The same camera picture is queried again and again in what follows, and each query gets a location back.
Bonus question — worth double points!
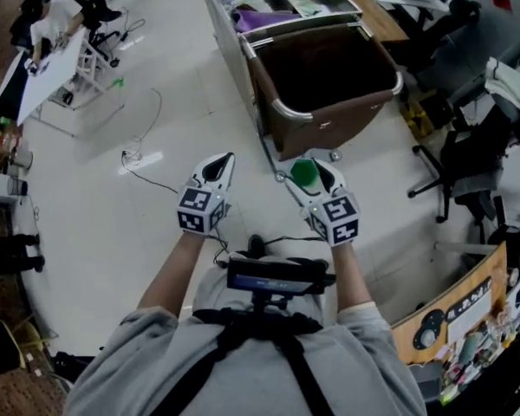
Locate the person's grey shirt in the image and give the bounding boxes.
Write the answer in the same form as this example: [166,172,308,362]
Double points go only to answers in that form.
[64,301,428,416]

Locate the black chest harness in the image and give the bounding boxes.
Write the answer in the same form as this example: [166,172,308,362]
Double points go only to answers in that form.
[149,308,335,416]

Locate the black office chair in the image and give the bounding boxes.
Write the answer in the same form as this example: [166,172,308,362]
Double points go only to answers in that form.
[80,0,125,67]
[409,0,484,60]

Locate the wooden side table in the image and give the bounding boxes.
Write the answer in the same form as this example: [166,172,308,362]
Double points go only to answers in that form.
[328,0,411,43]

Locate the yellow cardboard box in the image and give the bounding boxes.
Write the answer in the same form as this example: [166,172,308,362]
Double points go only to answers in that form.
[400,101,437,141]

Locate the black bag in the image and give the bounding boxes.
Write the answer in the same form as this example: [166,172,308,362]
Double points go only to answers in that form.
[0,318,27,375]

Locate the green cup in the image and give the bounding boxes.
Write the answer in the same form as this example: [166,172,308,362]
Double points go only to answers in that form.
[289,157,321,189]

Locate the black patterned wrist rest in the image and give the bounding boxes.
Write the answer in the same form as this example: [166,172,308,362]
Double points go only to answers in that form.
[445,276,492,323]

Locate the steel service cart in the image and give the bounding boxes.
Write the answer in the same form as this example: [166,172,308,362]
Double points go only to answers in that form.
[193,0,406,184]

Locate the grey office chair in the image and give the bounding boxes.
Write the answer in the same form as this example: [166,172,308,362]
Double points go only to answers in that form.
[407,93,520,225]

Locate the black chest-mounted device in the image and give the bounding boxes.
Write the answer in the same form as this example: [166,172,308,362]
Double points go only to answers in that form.
[225,251,337,315]

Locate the grey pouch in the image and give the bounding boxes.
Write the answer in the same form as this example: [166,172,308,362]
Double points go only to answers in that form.
[457,331,486,366]

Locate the person's right forearm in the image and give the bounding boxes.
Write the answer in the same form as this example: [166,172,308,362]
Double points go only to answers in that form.
[328,243,376,311]

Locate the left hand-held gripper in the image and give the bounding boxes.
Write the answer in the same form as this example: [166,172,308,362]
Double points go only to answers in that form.
[176,152,237,237]

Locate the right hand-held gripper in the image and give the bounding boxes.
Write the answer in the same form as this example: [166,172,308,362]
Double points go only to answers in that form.
[290,158,361,248]

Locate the person's left black shoe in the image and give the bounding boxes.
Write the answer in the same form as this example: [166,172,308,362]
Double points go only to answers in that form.
[247,233,266,260]

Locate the metal can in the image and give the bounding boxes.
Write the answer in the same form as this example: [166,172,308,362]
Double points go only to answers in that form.
[6,148,35,172]

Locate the person's left forearm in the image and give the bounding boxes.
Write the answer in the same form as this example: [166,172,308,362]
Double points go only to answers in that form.
[136,231,207,320]

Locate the light green cloth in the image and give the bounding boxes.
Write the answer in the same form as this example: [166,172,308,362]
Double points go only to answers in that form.
[288,0,330,17]

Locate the white table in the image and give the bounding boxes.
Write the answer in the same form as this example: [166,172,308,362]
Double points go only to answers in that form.
[0,26,127,138]

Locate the purple cloth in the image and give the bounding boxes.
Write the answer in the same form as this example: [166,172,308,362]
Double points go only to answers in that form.
[230,8,303,35]

